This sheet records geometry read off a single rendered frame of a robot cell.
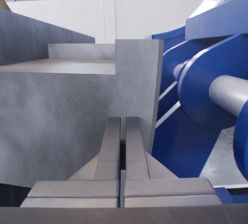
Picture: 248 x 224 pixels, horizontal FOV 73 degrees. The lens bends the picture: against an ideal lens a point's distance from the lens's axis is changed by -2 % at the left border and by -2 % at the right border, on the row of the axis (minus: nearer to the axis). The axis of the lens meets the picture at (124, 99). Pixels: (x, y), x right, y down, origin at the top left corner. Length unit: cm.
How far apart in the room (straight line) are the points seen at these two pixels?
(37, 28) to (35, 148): 19
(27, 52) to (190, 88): 42
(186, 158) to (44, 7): 974
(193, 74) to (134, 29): 869
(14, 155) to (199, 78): 47
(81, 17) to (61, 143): 929
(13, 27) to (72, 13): 931
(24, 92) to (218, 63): 50
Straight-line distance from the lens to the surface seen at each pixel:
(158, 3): 951
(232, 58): 58
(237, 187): 266
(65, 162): 19
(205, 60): 54
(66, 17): 962
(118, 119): 15
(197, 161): 71
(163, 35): 208
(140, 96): 15
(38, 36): 31
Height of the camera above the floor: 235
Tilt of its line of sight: 17 degrees down
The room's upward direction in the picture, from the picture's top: 2 degrees counter-clockwise
